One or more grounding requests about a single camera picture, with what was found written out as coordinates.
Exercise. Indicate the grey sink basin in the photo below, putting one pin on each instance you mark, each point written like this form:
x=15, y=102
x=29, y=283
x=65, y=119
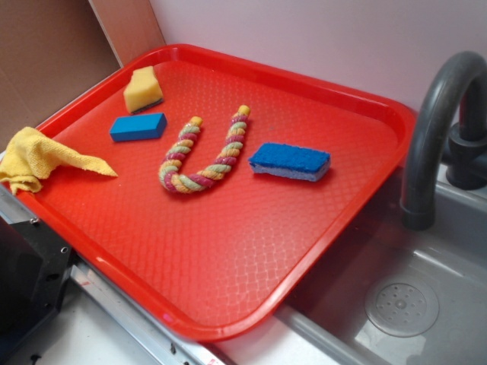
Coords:
x=327, y=306

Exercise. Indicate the blue sponge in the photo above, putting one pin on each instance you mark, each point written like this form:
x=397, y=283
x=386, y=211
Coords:
x=290, y=162

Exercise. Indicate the red plastic tray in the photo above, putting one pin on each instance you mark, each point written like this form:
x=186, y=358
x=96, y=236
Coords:
x=214, y=264

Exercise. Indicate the yellow cloth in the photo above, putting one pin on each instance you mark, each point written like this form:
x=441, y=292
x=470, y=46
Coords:
x=31, y=157

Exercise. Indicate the sink drain strainer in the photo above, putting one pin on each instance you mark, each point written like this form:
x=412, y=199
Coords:
x=401, y=307

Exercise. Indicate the blue rectangular block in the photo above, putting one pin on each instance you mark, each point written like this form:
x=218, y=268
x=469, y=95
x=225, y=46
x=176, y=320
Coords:
x=138, y=127

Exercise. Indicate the grey curved faucet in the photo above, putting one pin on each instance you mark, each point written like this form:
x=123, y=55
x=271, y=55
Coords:
x=450, y=129

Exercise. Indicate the yellow sponge with dark pad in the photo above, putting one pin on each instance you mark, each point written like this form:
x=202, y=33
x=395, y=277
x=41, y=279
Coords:
x=143, y=90

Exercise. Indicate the brown cardboard panel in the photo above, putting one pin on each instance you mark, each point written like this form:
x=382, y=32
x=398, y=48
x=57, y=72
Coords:
x=54, y=51

